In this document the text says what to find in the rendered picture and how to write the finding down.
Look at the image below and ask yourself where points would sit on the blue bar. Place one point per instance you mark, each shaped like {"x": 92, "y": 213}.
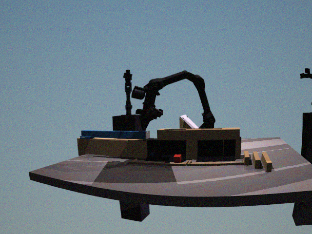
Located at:
{"x": 87, "y": 134}

